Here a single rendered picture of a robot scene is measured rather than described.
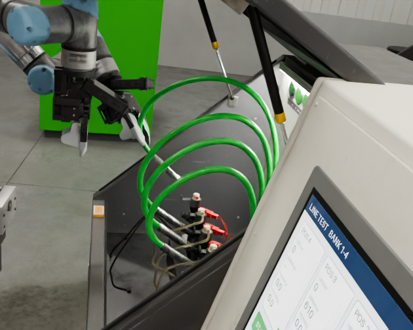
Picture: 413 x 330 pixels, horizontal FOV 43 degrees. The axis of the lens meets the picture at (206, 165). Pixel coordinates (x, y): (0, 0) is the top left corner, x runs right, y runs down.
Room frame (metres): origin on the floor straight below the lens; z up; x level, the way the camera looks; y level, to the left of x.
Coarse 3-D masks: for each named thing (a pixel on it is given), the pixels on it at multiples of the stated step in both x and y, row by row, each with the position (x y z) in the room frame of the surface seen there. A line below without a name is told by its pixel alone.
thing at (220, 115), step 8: (192, 120) 1.11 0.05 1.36; (200, 120) 1.12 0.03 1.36; (240, 120) 1.14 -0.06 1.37; (248, 120) 1.14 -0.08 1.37; (176, 128) 1.11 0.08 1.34; (184, 128) 1.11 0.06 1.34; (256, 128) 1.15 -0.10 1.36; (168, 136) 1.10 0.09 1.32; (264, 136) 1.15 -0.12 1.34; (160, 144) 1.10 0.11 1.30; (264, 144) 1.15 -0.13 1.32; (152, 152) 1.09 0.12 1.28; (264, 152) 1.16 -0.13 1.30; (144, 160) 1.09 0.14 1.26; (144, 168) 1.09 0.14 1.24; (272, 168) 1.16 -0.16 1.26; (160, 208) 1.10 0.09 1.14; (160, 216) 1.10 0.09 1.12; (168, 216) 1.11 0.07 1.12; (176, 224) 1.11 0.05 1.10; (184, 224) 1.12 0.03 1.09
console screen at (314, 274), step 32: (320, 192) 0.70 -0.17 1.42; (288, 224) 0.73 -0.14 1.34; (320, 224) 0.66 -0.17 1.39; (352, 224) 0.60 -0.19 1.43; (288, 256) 0.69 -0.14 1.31; (320, 256) 0.62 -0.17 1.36; (352, 256) 0.56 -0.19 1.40; (384, 256) 0.52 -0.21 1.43; (256, 288) 0.73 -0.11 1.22; (288, 288) 0.65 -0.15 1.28; (320, 288) 0.59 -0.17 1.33; (352, 288) 0.53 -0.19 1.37; (384, 288) 0.49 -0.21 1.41; (256, 320) 0.68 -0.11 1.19; (288, 320) 0.61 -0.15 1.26; (320, 320) 0.55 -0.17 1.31; (352, 320) 0.51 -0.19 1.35; (384, 320) 0.47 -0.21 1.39
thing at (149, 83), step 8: (112, 80) 1.36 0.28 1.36; (120, 80) 1.35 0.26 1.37; (128, 80) 1.34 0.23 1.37; (136, 80) 1.33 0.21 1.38; (144, 80) 1.32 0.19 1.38; (152, 80) 1.35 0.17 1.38; (112, 88) 1.35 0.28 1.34; (120, 88) 1.34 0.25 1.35; (128, 88) 1.34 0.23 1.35; (136, 88) 1.34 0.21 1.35; (144, 88) 1.33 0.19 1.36; (152, 88) 1.35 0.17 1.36
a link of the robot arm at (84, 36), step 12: (72, 0) 1.10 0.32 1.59; (84, 0) 1.12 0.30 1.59; (96, 0) 1.15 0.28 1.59; (72, 12) 1.09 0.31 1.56; (84, 12) 1.11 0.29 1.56; (96, 12) 1.14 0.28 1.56; (84, 24) 1.10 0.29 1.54; (96, 24) 1.14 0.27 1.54; (84, 36) 1.11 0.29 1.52; (96, 36) 1.14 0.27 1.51; (72, 48) 1.10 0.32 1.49; (84, 48) 1.11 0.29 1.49
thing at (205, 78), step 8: (184, 80) 1.29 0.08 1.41; (192, 80) 1.29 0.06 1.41; (200, 80) 1.28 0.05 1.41; (208, 80) 1.28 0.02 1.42; (216, 80) 1.28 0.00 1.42; (224, 80) 1.27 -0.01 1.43; (232, 80) 1.27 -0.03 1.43; (168, 88) 1.30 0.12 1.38; (248, 88) 1.26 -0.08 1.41; (160, 96) 1.30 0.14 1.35; (256, 96) 1.26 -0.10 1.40; (152, 104) 1.31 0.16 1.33; (264, 104) 1.26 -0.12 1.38; (144, 112) 1.30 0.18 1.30; (264, 112) 1.26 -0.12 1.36; (272, 120) 1.25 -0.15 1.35; (272, 128) 1.25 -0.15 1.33; (272, 136) 1.25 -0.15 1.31
